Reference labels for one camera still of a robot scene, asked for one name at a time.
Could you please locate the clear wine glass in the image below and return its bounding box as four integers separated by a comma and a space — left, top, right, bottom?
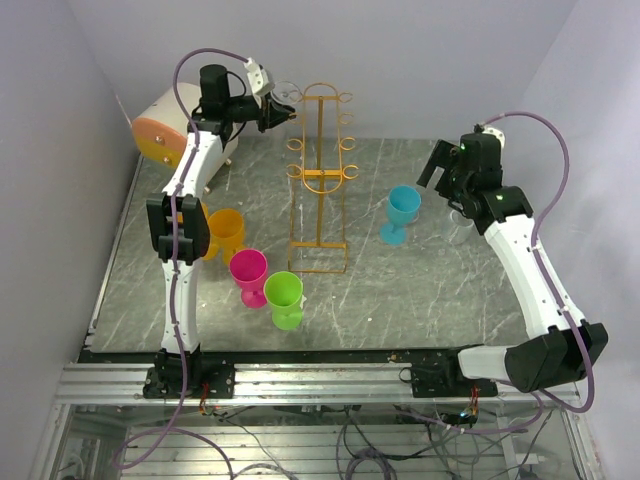
271, 80, 303, 108
446, 210, 474, 245

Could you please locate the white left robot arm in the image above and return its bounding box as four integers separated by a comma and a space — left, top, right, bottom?
146, 58, 295, 355

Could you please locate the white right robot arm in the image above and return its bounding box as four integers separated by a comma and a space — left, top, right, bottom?
417, 128, 608, 396

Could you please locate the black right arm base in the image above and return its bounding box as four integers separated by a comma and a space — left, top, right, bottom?
401, 348, 498, 398

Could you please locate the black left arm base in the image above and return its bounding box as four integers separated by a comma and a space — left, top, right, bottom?
142, 349, 235, 399

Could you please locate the teal plastic goblet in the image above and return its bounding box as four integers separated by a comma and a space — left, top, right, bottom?
380, 185, 421, 245

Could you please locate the white orange bread box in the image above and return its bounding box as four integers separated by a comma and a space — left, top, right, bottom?
132, 82, 239, 185

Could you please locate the orange plastic goblet inner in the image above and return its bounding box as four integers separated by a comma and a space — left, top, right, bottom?
210, 208, 246, 265

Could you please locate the orange plastic goblet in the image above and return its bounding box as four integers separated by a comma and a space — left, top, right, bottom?
201, 202, 220, 261
210, 208, 246, 265

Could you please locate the orange plastic goblet outer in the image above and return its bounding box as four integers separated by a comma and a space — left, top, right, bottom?
201, 202, 220, 261

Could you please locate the pink plastic goblet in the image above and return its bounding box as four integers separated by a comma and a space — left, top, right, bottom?
229, 249, 268, 309

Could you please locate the green plastic goblet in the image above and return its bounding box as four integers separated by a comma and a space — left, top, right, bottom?
264, 271, 304, 331

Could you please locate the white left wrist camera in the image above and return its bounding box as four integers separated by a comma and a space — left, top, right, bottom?
244, 57, 274, 97

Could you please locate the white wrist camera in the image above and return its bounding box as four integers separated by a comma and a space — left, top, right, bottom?
244, 57, 274, 97
474, 124, 506, 148

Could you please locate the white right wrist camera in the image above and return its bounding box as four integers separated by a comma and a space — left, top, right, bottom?
474, 124, 506, 148

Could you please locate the gold wire glass rack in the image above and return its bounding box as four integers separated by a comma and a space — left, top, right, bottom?
287, 82, 358, 274

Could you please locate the aluminium frame rail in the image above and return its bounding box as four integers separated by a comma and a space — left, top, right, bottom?
53, 361, 581, 407

